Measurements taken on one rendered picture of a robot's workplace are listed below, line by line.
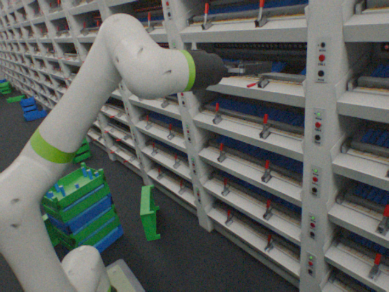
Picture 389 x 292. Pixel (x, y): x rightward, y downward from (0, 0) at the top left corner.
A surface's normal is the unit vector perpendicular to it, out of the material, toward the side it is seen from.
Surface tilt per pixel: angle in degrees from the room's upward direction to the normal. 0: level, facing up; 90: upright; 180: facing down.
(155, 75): 86
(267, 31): 109
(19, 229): 97
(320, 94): 90
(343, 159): 19
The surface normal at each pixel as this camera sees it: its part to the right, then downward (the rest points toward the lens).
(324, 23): -0.77, 0.37
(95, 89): 0.18, 0.57
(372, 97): -0.37, -0.72
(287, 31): -0.68, 0.64
